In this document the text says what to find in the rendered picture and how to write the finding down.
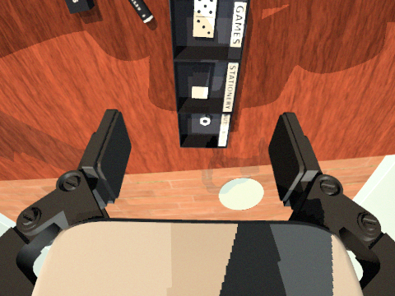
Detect white hex nut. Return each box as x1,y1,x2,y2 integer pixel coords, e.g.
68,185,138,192
201,114,210,125

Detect dark grey rack of labelled bins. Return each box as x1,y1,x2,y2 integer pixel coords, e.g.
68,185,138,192
169,0,251,149

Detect white domino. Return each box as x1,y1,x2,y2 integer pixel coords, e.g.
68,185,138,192
193,0,216,38

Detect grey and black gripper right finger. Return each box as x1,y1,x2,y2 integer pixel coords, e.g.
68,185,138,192
268,112,395,296

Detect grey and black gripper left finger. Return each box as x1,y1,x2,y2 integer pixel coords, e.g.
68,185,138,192
0,109,132,296

